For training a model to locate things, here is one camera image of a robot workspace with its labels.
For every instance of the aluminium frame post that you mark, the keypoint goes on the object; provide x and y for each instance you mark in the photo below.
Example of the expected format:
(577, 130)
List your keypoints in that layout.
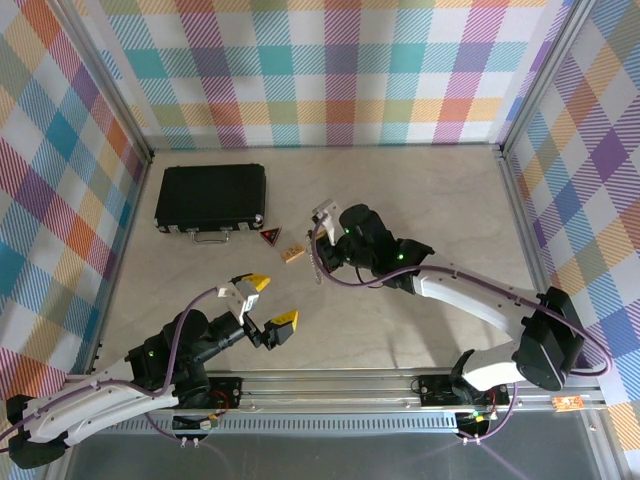
(105, 80)
(545, 75)

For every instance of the small wooden block tag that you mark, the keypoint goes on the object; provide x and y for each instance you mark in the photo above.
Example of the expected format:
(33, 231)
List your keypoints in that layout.
(292, 253)

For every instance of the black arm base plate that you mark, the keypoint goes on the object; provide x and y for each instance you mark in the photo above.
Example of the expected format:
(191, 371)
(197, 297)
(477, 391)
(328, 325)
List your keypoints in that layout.
(435, 390)
(227, 392)

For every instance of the small orange circuit board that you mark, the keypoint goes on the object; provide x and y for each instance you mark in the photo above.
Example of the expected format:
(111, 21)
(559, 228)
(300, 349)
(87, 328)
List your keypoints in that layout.
(567, 403)

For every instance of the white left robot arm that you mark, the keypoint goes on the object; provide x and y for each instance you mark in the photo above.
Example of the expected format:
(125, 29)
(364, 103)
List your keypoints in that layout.
(100, 405)

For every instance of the red triangular key tag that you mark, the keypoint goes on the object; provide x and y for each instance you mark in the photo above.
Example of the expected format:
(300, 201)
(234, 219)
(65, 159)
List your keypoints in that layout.
(270, 235)

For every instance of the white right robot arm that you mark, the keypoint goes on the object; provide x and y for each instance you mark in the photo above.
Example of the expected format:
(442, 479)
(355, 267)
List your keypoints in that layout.
(460, 295)

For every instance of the aluminium side rail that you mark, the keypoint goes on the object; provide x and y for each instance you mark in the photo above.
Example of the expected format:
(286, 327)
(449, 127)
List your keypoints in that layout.
(530, 250)

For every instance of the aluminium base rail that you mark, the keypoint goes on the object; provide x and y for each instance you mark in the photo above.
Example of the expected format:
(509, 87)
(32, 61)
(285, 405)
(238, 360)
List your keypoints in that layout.
(325, 395)

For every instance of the grey metal panel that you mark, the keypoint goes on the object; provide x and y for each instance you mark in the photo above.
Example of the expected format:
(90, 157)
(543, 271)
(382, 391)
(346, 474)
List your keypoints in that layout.
(350, 460)

